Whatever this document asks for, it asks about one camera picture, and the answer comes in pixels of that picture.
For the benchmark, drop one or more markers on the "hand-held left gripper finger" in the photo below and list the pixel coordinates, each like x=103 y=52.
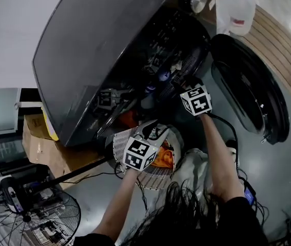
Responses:
x=142 y=129
x=163 y=137

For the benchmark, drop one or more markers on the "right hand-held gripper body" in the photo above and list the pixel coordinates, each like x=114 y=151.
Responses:
x=197 y=101

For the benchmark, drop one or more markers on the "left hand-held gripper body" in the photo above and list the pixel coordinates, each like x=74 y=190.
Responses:
x=138 y=152

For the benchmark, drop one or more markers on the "orange garment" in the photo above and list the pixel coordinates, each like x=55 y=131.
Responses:
x=164 y=156

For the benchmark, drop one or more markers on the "white woven laundry basket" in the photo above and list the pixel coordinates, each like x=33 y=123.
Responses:
x=155 y=181

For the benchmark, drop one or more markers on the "lavender clothes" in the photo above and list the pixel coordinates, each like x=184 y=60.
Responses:
x=163 y=76

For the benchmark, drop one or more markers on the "black washing machine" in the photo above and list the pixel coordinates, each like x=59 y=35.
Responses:
x=96 y=47

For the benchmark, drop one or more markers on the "person's left forearm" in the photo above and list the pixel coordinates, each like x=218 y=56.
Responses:
x=117 y=201

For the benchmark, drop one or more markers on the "person's right forearm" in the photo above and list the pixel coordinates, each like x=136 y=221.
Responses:
x=219 y=160

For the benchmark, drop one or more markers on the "person's black shoe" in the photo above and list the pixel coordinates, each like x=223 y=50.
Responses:
x=232 y=143

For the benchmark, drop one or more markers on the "black bin with yellow lid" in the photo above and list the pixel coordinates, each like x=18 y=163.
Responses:
x=50 y=129

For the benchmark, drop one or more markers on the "brown cardboard box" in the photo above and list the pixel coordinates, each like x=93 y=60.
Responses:
x=45 y=147

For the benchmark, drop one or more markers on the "wooden slat panel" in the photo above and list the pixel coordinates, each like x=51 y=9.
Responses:
x=283 y=50

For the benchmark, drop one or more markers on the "small box with blue light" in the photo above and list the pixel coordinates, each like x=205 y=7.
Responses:
x=249 y=195

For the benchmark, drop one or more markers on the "person's black shirt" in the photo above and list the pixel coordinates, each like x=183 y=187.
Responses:
x=237 y=222

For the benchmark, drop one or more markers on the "black standing fan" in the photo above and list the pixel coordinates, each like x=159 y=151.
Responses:
x=32 y=222

